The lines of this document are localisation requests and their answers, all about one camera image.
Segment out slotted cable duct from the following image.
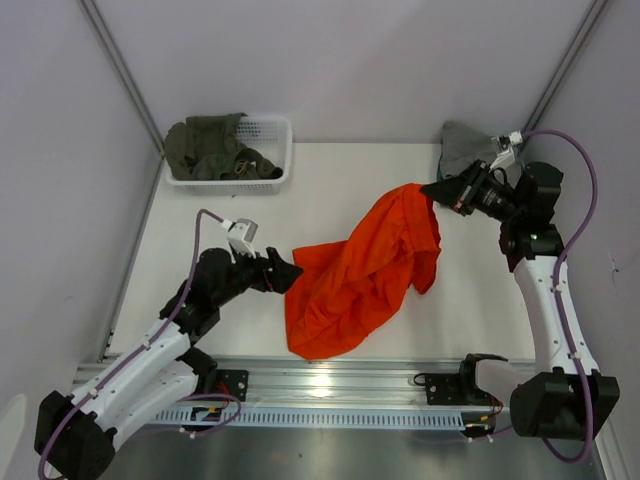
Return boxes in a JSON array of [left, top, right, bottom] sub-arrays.
[[150, 406, 466, 431]]

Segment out grey folded shorts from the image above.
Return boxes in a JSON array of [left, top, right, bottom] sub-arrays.
[[440, 120, 496, 179]]

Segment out olive green shorts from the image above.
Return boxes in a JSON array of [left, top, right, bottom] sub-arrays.
[[164, 113, 283, 181]]

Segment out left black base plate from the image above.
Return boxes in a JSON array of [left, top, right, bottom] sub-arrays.
[[213, 369, 249, 402]]

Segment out teal folded shorts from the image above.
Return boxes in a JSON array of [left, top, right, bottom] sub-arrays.
[[436, 156, 445, 181]]

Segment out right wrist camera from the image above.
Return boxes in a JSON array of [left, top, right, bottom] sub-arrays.
[[490, 131, 523, 170]]

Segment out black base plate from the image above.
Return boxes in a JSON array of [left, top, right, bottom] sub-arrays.
[[213, 369, 249, 402], [413, 372, 502, 407]]

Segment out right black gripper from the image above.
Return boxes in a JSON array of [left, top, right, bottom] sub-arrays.
[[421, 159, 524, 224]]

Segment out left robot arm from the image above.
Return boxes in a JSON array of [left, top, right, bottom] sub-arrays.
[[34, 248, 303, 479]]

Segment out white plastic basket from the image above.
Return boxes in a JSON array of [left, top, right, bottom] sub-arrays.
[[164, 113, 293, 196]]

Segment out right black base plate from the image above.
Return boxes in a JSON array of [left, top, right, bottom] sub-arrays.
[[413, 372, 502, 407]]

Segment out aluminium mounting rail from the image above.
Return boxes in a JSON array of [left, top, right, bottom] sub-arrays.
[[72, 355, 541, 412]]

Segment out orange shorts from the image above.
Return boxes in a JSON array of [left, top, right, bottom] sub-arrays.
[[285, 183, 441, 360]]

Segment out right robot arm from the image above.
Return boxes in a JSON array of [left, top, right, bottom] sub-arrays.
[[421, 160, 620, 442]]

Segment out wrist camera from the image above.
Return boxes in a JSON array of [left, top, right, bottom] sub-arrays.
[[490, 131, 523, 170], [227, 218, 258, 258]]

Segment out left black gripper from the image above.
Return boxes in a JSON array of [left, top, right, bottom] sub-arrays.
[[214, 243, 301, 307]]

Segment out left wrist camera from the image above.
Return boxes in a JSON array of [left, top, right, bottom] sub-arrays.
[[227, 218, 258, 258]]

